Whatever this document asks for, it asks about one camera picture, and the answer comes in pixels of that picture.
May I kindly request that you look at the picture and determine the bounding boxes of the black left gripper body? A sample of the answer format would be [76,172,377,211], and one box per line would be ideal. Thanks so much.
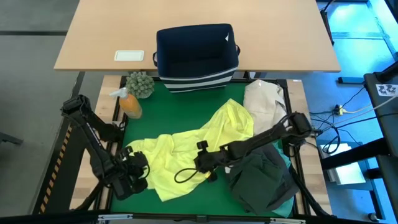
[107,152,150,190]

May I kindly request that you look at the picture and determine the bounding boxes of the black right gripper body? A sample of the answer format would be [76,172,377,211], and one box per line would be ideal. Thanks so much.
[193,144,236,174]

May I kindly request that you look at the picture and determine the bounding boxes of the yellow garment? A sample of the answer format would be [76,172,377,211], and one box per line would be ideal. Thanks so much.
[126,98,255,202]

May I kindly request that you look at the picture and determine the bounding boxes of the dark green garment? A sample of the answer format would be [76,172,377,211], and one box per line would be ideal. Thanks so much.
[228,151,284,216]

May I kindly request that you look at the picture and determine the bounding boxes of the black garment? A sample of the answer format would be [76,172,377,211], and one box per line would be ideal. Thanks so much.
[223,142,300,213]

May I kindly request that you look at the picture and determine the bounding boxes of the teal shorts with white lining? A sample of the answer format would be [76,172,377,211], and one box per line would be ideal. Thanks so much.
[270,139,296,218]

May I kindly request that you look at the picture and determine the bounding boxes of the navy white striped laundry basket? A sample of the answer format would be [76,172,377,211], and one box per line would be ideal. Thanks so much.
[152,23,242,93]

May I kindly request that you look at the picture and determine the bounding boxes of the orange spray bottle white trigger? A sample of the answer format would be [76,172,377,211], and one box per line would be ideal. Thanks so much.
[109,87,143,120]

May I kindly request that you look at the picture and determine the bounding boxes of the black panel with hazard stripes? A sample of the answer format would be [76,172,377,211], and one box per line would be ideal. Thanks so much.
[32,124,90,215]

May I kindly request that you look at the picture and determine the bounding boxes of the green succulent in grey pot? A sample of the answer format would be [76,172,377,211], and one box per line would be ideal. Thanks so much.
[125,71,155,100]

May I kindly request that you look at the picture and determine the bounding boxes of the cream folded garment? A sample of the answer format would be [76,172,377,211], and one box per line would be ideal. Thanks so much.
[243,79,289,135]

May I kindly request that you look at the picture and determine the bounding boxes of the white card on table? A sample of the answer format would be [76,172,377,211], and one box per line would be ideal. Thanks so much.
[114,50,146,62]

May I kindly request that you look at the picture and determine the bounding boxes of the black furniture foot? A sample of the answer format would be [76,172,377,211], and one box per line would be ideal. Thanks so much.
[0,132,24,146]

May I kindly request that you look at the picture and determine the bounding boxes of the light wooden desk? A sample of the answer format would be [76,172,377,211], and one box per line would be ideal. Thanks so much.
[53,0,342,73]

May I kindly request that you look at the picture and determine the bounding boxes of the white floor box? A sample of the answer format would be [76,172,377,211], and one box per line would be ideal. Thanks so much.
[323,142,367,186]

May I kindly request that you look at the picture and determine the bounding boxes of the dark grey side table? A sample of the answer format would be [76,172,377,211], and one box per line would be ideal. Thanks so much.
[363,73,398,224]

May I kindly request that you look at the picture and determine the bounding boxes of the white sheet with black marks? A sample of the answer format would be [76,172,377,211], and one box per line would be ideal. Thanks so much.
[375,83,398,97]

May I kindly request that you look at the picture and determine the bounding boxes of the black slanted bar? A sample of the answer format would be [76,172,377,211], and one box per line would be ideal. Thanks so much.
[374,60,398,83]

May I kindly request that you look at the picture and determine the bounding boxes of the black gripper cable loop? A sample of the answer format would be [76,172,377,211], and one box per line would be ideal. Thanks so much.
[136,160,151,180]
[174,167,200,184]

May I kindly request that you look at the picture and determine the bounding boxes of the black aluminium table frame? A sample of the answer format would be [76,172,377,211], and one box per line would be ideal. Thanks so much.
[93,74,333,222]

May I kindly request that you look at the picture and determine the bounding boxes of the black floor cable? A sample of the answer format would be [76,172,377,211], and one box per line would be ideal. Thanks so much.
[309,85,398,155]

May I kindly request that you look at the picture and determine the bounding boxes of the yellow floor cable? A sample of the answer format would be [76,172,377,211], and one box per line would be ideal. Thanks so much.
[340,95,398,114]

